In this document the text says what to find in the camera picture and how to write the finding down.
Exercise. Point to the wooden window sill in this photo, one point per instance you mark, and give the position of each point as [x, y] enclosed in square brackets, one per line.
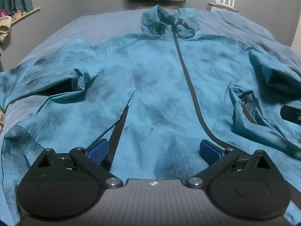
[25, 14]

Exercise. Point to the pink cloth on sill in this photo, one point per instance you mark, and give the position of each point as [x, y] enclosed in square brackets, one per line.
[18, 14]

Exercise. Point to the pink round object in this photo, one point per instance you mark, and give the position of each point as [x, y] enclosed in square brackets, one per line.
[3, 13]

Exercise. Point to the blue bed sheet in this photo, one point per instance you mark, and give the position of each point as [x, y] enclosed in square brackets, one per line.
[105, 26]

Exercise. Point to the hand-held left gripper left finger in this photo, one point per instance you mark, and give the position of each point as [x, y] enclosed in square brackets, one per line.
[97, 150]

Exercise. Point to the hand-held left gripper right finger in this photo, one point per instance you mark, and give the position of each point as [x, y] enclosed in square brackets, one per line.
[208, 151]

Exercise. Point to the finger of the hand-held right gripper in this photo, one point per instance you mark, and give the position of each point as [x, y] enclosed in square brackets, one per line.
[291, 113]

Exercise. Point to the teal zip jacket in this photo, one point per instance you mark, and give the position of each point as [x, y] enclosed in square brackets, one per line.
[160, 75]

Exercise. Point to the beige hanging cloth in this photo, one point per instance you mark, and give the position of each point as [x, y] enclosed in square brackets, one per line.
[4, 28]

